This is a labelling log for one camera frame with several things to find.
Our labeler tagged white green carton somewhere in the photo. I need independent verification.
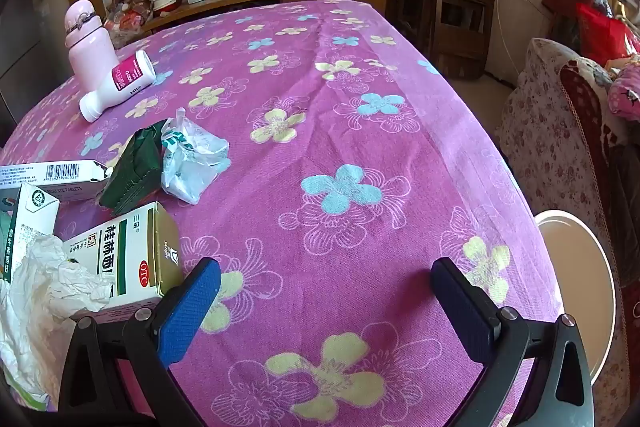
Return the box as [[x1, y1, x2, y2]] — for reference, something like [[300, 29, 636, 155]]
[[0, 182, 61, 283]]

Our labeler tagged grey refrigerator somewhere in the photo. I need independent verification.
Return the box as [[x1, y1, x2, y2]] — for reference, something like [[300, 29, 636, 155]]
[[0, 0, 66, 122]]

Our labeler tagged green gold medicine box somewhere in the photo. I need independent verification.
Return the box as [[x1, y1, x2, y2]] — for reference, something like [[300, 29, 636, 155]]
[[62, 201, 185, 323]]

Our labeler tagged green foil packet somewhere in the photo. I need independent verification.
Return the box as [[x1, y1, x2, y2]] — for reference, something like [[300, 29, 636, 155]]
[[100, 119, 168, 215]]

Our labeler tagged white plastic bucket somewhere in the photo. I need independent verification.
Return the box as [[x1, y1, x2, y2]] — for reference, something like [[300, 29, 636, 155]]
[[534, 209, 617, 385]]

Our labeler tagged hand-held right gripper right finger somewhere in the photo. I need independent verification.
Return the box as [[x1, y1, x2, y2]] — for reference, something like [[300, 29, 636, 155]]
[[431, 257, 596, 427]]

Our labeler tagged red plush sofa throw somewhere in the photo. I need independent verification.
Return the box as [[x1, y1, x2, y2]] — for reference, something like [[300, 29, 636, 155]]
[[560, 61, 640, 358]]

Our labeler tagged purple floral tablecloth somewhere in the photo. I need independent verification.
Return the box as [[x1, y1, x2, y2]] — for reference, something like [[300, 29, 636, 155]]
[[0, 0, 566, 427]]

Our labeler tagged pink printed blanket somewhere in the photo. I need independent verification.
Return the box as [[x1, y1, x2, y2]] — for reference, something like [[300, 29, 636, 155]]
[[607, 54, 640, 122]]

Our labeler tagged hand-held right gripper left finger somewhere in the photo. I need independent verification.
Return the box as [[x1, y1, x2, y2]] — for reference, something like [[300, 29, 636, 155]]
[[59, 257, 223, 427]]

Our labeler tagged white pill bottle pink label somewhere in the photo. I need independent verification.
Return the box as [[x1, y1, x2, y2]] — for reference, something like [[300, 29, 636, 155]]
[[79, 50, 156, 124]]

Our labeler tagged white barcode medicine box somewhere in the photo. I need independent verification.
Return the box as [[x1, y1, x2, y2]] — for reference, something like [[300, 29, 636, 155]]
[[0, 160, 113, 202]]

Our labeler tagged clear plastic bag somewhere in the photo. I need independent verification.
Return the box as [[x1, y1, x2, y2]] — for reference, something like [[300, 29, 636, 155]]
[[161, 108, 232, 205]]

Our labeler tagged floral covered sofa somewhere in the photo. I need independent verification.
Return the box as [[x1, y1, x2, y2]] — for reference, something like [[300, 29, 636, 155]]
[[500, 38, 640, 427]]

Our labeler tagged white tissue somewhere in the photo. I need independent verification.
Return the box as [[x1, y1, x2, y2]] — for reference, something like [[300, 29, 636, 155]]
[[0, 234, 113, 408]]

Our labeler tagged pink thermos bottle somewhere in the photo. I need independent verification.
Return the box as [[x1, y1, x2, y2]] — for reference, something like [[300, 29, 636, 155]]
[[65, 0, 118, 95]]

